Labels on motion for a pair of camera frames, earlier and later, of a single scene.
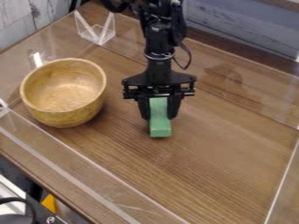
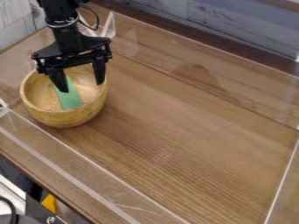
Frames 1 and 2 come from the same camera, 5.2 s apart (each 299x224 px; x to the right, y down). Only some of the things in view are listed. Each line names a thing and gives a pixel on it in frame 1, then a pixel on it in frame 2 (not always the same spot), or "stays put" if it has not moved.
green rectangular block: (160, 126) → (70, 99)
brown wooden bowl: (63, 89) stays put
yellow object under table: (50, 202) stays put
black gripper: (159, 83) → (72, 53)
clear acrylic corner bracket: (96, 33) stays put
